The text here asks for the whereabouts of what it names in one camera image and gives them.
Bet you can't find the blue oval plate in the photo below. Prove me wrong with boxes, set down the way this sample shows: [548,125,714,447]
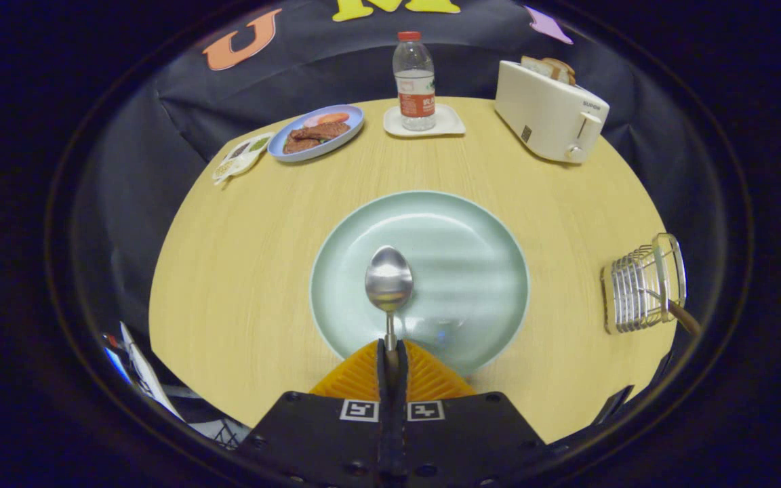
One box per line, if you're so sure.
[267,104,365,163]

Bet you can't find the clear water bottle red cap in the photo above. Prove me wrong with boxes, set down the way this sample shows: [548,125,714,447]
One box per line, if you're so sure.
[393,31,437,132]

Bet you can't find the toast bread slice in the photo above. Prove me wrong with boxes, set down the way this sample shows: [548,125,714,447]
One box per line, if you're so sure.
[543,58,576,86]
[521,56,555,79]

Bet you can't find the cream white toaster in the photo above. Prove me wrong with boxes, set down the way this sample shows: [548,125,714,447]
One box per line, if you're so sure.
[494,60,611,165]

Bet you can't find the brown meat slices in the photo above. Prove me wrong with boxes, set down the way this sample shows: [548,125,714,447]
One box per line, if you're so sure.
[283,121,351,155]

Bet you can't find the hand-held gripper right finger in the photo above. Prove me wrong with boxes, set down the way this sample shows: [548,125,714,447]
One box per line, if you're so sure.
[394,339,547,488]

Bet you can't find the pale green round plate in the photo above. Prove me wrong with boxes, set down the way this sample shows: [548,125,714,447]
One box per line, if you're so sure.
[309,190,531,378]

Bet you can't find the white divided condiment tray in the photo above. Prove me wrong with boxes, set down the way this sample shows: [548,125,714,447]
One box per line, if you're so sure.
[212,132,275,186]

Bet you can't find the metal spoon wooden handle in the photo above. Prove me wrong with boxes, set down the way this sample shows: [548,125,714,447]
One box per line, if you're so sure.
[365,245,414,353]

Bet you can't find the metal wire cutlery basket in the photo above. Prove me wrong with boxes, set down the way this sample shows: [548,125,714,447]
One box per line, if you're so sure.
[601,233,687,335]

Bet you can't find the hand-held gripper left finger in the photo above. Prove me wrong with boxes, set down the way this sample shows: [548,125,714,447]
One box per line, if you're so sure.
[238,339,395,488]

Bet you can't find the metal fork wooden handle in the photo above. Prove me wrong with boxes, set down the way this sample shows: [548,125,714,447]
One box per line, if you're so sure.
[641,288,701,337]

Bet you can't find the white square coaster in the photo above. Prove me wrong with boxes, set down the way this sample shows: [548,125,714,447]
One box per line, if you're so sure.
[383,104,466,138]

